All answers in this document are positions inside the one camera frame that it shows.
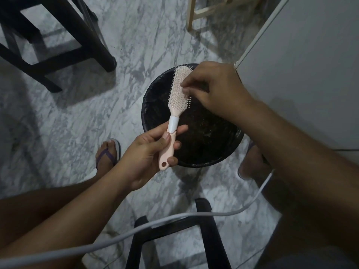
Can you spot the person's right hand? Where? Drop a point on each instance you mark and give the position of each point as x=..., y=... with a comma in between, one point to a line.
x=221, y=89

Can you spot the person's foot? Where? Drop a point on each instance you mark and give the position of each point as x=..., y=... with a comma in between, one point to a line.
x=253, y=162
x=105, y=159

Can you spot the person's right forearm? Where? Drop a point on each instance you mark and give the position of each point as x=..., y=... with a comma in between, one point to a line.
x=303, y=165

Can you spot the person's left thumb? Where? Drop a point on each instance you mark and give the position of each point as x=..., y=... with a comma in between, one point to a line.
x=165, y=140

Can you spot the person's right leg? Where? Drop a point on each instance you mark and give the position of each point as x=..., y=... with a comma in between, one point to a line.
x=289, y=221

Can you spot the person's left hand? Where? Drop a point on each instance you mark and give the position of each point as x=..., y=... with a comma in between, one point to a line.
x=140, y=159

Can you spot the person's left foot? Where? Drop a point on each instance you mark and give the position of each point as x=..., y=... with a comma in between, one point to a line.
x=105, y=159

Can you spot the black wooden stool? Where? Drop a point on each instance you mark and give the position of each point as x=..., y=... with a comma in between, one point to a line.
x=64, y=39
x=207, y=235

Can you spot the person's right foot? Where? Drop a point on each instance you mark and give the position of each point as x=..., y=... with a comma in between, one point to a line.
x=253, y=162

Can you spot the person's right thumb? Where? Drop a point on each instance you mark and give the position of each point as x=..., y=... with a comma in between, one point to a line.
x=197, y=95

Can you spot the person's left middle finger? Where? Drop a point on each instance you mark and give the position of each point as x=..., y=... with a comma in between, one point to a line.
x=177, y=145

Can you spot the black round waste bin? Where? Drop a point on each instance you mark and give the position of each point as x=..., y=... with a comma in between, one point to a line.
x=207, y=137

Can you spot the person's left forearm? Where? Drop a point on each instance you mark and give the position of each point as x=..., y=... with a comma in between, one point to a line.
x=70, y=218

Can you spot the light wooden stool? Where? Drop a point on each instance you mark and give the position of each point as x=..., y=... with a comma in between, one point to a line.
x=202, y=11

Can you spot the white cabinet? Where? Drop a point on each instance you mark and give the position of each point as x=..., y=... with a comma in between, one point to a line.
x=308, y=67

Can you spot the pink hairbrush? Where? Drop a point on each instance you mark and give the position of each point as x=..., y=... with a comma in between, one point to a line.
x=177, y=92

